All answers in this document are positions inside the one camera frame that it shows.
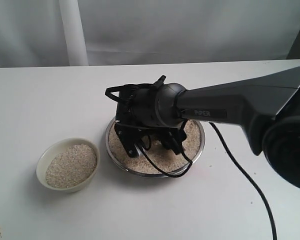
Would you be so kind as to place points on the white ceramic bowl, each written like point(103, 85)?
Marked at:
point(69, 165)

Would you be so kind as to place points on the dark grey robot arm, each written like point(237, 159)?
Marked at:
point(267, 108)

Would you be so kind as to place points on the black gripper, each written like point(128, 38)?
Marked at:
point(137, 106)

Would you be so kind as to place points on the white backdrop curtain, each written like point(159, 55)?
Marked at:
point(55, 33)

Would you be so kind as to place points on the steel bowl of rice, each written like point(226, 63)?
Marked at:
point(147, 161)

